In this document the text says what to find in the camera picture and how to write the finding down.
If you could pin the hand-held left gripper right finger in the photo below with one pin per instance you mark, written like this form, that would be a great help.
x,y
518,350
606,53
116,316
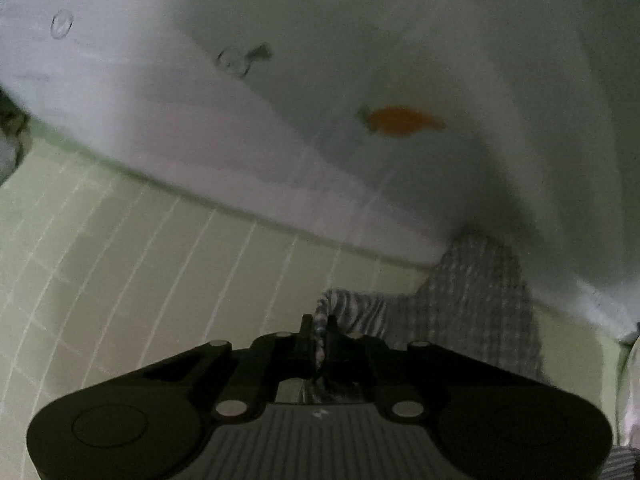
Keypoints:
x,y
336,347

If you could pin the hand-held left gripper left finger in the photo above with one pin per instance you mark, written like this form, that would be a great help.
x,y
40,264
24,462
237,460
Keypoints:
x,y
306,345

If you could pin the grey plaid garment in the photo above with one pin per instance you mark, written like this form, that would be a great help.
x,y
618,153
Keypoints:
x,y
475,310

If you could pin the green grid mat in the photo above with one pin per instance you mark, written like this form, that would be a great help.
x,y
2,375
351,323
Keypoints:
x,y
125,260

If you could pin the white cloth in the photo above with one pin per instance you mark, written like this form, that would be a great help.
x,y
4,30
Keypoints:
x,y
631,390

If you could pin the white shirt with orange print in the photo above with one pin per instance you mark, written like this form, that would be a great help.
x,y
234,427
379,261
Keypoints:
x,y
450,35

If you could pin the dark grey object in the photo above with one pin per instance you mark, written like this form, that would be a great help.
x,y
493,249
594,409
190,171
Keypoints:
x,y
10,135

